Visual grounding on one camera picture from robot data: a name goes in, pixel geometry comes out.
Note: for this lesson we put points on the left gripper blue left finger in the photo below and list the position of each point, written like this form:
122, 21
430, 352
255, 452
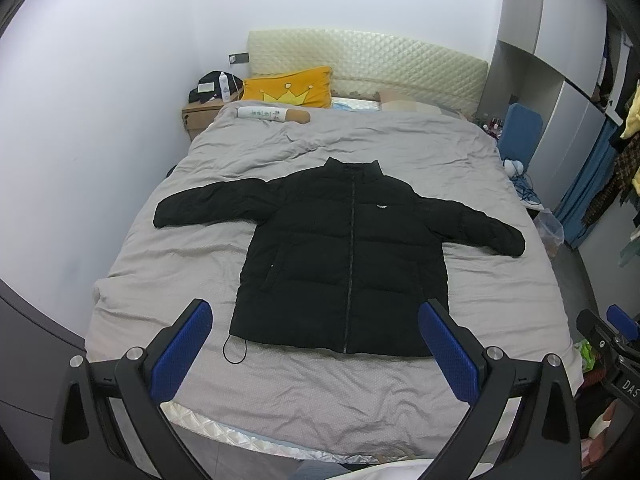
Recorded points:
86, 441

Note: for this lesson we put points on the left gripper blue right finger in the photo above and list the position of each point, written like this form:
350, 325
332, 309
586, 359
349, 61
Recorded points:
543, 441

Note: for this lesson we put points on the black puffer jacket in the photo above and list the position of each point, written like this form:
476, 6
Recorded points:
342, 256

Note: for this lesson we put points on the hanging clothes in wardrobe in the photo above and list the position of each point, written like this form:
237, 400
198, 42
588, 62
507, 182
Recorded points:
606, 176

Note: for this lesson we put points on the clear plastic bin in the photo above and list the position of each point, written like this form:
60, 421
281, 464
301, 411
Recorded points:
550, 231

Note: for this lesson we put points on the blue chair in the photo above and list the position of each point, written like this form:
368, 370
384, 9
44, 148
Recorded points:
521, 134

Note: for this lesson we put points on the cardboard box nightstand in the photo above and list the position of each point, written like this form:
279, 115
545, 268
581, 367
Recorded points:
196, 117

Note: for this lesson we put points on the pink pillow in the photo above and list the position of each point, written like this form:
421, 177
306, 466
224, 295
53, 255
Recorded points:
395, 102

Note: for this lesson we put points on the white brown bolster pillow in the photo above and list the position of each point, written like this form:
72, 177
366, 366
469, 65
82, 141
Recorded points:
274, 114

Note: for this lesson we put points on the black bag on nightstand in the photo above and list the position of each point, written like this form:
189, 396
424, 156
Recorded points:
207, 87

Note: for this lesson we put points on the white spray bottle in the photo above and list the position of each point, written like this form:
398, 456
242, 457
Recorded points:
225, 93

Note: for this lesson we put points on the cream quilted headboard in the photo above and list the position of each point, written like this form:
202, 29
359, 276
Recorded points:
363, 64

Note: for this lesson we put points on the yellow crown pillow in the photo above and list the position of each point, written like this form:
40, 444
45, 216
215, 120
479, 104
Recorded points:
308, 88

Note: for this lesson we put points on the wall power socket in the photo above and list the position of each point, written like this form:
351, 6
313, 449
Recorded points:
239, 58

